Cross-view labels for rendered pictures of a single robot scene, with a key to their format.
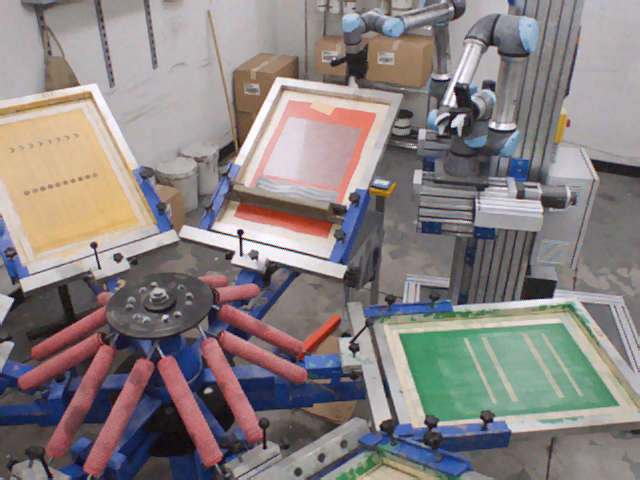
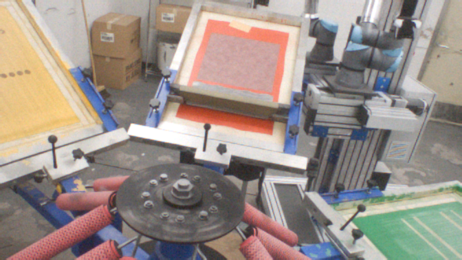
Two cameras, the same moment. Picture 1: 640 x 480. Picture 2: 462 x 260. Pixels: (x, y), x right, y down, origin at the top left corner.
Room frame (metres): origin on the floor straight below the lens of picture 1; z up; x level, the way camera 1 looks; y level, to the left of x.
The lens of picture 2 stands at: (0.60, 0.62, 1.86)
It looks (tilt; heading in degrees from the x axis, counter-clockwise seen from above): 26 degrees down; 340
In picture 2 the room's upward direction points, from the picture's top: 9 degrees clockwise
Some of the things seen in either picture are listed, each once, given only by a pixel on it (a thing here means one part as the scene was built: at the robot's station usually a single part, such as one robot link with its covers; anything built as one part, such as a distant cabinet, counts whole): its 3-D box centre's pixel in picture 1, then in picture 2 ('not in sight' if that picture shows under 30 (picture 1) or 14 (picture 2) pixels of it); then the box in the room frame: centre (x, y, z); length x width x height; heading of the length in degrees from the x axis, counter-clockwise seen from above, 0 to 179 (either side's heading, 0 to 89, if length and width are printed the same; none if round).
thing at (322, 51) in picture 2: not in sight; (323, 49); (2.79, -0.70, 1.31); 0.15 x 0.15 x 0.10
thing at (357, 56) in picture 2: (467, 133); (359, 53); (2.30, -0.61, 1.42); 0.13 x 0.12 x 0.14; 55
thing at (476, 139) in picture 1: (472, 129); (390, 42); (2.02, -0.55, 1.56); 0.11 x 0.08 x 0.11; 55
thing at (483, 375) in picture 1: (461, 347); (425, 226); (1.43, -0.46, 1.05); 1.08 x 0.61 x 0.23; 96
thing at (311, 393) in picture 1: (370, 389); not in sight; (1.40, -0.17, 0.90); 1.24 x 0.06 x 0.06; 96
